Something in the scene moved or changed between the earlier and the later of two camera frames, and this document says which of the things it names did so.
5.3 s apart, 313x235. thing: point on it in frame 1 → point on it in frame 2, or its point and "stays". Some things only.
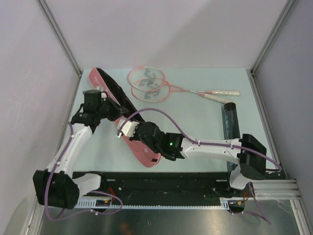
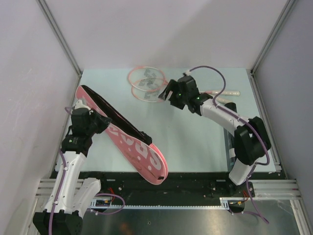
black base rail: x=145 y=185 stays
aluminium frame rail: x=277 y=189 stays
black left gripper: x=118 y=110 → x=104 y=121
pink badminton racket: x=153 y=89 stays
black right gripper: x=135 y=137 → x=171 y=86
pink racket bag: x=128 y=123 → x=149 y=159
